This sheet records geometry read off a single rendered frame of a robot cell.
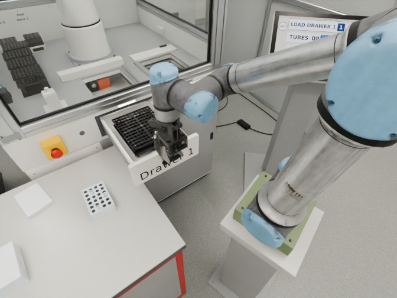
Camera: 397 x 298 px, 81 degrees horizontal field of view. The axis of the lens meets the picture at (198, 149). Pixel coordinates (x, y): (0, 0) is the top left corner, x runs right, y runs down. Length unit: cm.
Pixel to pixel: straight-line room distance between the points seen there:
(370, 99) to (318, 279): 151
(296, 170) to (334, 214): 158
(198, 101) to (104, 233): 58
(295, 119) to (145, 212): 107
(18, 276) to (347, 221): 187
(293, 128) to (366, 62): 132
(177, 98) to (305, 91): 100
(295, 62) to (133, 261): 71
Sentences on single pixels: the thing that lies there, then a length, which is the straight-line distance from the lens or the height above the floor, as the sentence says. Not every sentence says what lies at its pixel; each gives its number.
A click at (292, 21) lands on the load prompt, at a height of 116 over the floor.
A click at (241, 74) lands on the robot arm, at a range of 58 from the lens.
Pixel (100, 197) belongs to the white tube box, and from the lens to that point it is 94.
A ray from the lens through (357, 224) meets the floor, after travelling 206.
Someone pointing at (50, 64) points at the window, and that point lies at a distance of 96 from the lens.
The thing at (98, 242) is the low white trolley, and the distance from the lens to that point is 90.
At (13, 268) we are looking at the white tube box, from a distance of 92.
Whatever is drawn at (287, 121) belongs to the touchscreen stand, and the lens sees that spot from 157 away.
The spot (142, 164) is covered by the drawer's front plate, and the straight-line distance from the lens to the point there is 83.
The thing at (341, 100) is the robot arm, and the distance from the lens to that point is 32.
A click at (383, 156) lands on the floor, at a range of 268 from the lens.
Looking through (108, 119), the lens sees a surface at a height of 88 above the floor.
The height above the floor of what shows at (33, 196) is 78.
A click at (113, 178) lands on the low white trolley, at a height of 76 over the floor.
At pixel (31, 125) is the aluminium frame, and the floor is 99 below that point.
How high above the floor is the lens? 153
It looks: 46 degrees down
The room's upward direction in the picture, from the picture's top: 1 degrees clockwise
